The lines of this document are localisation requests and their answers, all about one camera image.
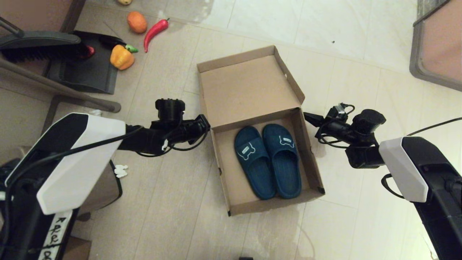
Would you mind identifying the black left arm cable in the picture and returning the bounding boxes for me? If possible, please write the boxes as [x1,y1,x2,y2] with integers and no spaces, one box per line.
[0,119,210,188]

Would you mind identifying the blue rubber slipper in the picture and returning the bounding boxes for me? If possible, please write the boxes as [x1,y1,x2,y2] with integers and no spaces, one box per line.
[262,123,302,199]
[234,126,276,200]

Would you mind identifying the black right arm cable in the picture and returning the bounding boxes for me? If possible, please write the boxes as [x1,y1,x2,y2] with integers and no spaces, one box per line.
[315,103,462,200]

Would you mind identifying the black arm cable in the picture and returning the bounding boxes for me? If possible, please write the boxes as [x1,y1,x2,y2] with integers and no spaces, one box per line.
[0,119,210,188]
[315,103,462,200]

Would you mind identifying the grey metal furniture frame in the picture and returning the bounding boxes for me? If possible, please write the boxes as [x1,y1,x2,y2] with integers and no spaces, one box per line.
[0,56,122,135]

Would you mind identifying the black floor brush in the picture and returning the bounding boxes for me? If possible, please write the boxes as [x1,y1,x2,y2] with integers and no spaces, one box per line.
[0,16,89,64]

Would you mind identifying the brown cardboard shoe box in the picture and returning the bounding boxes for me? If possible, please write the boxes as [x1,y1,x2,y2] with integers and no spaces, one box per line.
[197,45,325,217]

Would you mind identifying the orange toy bell pepper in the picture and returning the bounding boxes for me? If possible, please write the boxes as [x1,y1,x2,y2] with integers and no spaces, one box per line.
[109,44,135,71]

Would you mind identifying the black dustpan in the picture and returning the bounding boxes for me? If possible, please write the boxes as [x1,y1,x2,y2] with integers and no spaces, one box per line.
[46,31,127,95]

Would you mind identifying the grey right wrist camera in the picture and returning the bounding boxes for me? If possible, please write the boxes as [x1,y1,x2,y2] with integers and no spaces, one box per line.
[327,104,348,121]

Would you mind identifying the brown table grey rim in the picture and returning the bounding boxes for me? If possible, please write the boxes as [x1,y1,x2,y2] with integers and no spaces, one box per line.
[409,0,462,92]

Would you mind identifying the brown plastic trash bin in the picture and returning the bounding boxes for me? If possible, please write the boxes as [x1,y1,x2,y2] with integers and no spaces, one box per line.
[78,159,123,221]

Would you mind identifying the red toy chili pepper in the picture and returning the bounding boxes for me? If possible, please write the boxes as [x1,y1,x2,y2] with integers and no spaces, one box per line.
[143,18,170,53]

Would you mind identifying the brown furniture panel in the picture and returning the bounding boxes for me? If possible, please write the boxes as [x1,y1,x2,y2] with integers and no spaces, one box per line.
[0,0,87,35]

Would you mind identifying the printed cardboard carton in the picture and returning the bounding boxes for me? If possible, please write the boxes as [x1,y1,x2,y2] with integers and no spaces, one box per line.
[63,237,91,260]

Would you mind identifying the orange toy tangerine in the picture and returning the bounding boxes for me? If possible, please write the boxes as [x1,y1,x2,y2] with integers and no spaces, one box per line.
[126,11,148,34]

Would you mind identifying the dark toy eggplant green stem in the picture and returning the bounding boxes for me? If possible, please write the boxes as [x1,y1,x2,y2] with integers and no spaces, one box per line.
[99,35,139,54]

